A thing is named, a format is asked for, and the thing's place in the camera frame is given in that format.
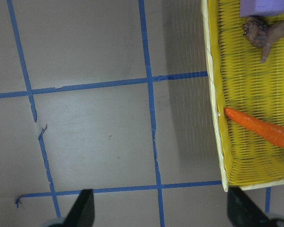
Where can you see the orange toy carrot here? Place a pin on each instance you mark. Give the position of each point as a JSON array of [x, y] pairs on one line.
[[272, 133]]

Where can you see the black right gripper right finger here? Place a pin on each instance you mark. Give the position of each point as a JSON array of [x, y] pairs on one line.
[[243, 212]]

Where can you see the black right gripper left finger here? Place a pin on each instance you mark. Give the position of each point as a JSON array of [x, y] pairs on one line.
[[82, 213]]

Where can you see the yellow woven plastic basket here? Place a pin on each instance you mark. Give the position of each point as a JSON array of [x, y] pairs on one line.
[[238, 80]]

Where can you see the brown toy lion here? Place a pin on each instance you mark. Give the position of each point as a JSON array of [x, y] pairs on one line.
[[262, 35]]

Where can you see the purple foam block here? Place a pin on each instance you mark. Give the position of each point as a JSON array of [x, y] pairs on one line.
[[261, 7]]

